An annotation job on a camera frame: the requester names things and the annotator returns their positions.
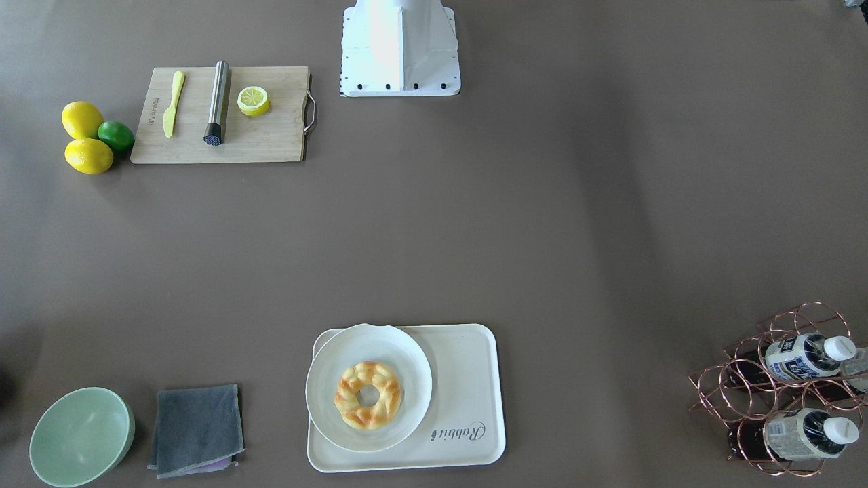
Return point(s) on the tea bottle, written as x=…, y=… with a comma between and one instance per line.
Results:
x=796, y=358
x=802, y=434

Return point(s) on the cream serving tray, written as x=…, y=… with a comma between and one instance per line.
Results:
x=463, y=425

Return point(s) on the tea bottle far corner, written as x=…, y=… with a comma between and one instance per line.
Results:
x=854, y=371

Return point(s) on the white round plate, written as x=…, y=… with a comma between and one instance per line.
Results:
x=365, y=342

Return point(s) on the half lemon slice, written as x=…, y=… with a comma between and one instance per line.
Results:
x=253, y=101

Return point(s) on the steel muddler bar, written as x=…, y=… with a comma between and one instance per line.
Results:
x=215, y=128

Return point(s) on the wooden cutting board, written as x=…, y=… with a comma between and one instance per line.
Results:
x=278, y=136

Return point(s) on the yellow plastic knife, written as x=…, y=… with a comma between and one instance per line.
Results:
x=169, y=116

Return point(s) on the grey folded cloth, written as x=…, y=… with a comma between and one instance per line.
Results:
x=197, y=430

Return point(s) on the green lime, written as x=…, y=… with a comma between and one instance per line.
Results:
x=118, y=136

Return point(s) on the yellow lemon lower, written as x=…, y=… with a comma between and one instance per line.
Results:
x=89, y=156

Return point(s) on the yellow lemon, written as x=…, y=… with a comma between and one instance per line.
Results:
x=89, y=156
x=81, y=120

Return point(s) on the yellow lemon upper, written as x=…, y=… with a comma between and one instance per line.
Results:
x=81, y=120

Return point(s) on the mint green bowl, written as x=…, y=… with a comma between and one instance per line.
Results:
x=81, y=436

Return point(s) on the braided ring bread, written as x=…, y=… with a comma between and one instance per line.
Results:
x=368, y=395

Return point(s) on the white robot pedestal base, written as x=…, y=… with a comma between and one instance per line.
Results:
x=399, y=49

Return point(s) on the copper wire bottle rack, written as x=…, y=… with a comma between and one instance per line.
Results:
x=729, y=397

